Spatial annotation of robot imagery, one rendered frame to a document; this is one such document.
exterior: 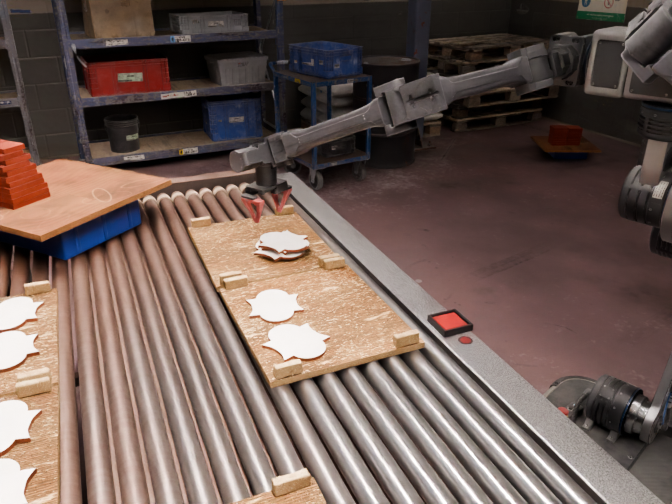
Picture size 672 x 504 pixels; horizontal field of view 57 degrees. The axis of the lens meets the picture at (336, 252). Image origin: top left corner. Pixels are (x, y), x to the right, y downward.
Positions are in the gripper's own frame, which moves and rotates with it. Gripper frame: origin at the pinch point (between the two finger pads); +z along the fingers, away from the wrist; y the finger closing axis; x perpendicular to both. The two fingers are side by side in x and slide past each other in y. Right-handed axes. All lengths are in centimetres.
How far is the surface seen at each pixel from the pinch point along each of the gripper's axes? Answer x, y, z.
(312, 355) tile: -42, -36, 10
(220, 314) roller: -11.8, -32.0, 12.4
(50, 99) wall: 421, 193, 48
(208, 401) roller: -32, -56, 13
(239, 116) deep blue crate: 290, 297, 65
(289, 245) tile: -7.9, -0.7, 7.1
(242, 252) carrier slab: 4.7, -6.2, 10.5
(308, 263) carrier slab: -14.7, -1.2, 10.5
